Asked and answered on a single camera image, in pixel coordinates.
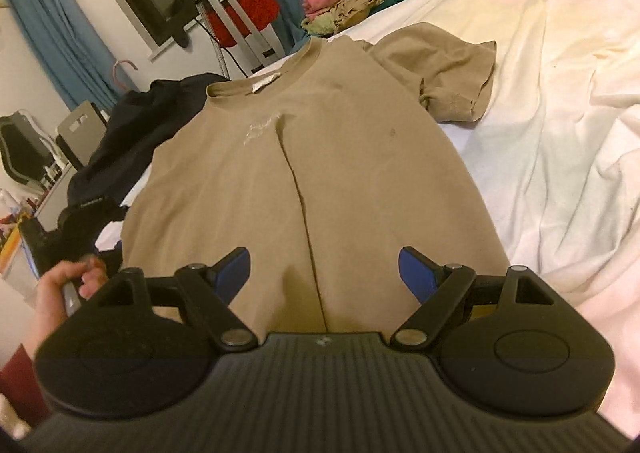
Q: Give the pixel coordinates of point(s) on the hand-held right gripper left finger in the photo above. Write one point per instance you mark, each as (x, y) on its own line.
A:
(235, 275)

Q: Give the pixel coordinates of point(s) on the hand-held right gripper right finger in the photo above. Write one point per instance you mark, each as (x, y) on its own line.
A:
(415, 275)

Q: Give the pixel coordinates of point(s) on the tan t-shirt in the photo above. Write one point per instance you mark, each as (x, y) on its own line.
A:
(325, 158)

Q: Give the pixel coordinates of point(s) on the pink clothes hanger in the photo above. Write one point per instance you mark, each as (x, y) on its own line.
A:
(116, 75)

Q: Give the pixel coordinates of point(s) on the person's left hand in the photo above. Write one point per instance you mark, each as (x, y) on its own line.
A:
(52, 298)

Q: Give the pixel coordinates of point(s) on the orange tray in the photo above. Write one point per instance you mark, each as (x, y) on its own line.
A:
(10, 253)

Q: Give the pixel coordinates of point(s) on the white dresser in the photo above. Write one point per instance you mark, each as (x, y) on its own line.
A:
(52, 198)

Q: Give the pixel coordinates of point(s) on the wavy framed mirror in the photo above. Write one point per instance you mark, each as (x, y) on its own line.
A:
(17, 148)

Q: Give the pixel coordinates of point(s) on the beige chair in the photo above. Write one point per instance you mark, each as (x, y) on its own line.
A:
(80, 128)

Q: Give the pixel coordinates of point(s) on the black hooded garment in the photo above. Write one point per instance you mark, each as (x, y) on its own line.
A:
(130, 133)

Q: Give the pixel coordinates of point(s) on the white bed sheet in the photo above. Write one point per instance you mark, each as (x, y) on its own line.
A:
(550, 133)

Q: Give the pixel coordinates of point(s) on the narrow blue curtain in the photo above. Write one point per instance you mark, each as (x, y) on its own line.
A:
(50, 8)

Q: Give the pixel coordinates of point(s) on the yellow-green garment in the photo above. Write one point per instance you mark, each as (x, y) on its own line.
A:
(317, 25)

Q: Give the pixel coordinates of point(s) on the beige garment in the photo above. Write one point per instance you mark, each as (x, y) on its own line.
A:
(355, 10)

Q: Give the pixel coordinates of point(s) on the red cloth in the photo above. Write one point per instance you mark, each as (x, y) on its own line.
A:
(255, 3)

